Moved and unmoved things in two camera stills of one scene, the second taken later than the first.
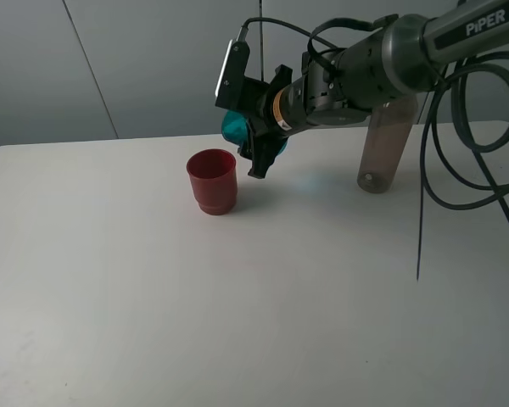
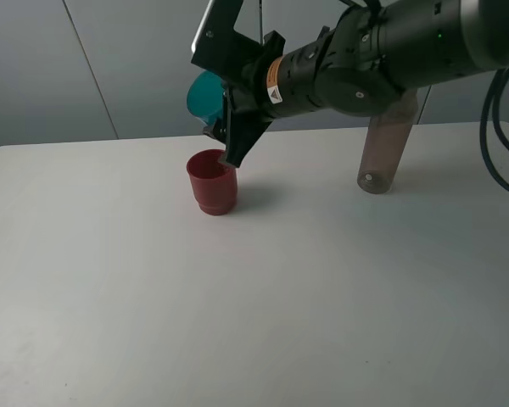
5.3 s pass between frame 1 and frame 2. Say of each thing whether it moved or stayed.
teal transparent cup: moved
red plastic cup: stayed
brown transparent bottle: stayed
